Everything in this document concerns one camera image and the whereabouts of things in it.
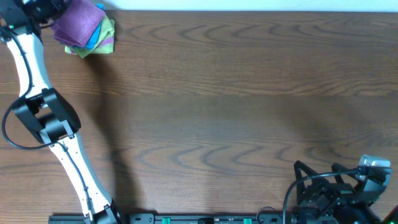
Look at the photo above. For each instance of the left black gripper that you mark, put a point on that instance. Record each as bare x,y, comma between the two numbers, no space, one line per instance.
50,11

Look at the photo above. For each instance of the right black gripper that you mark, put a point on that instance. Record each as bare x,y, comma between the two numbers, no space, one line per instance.
325,187

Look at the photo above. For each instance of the purple microfiber cloth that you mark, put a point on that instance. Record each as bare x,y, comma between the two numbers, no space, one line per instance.
77,24

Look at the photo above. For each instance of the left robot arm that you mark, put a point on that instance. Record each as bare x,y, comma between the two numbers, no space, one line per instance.
45,113

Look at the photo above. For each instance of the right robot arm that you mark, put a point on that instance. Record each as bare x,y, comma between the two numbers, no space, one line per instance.
292,213

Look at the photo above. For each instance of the blue folded cloth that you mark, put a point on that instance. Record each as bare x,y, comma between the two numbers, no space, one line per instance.
94,37

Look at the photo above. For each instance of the green folded cloth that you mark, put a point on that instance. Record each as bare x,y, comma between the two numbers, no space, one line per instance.
107,30

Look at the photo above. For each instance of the purple folded cloth in stack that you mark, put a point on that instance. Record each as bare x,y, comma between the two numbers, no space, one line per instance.
104,47

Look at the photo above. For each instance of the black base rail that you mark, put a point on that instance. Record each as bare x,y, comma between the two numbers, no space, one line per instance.
150,218

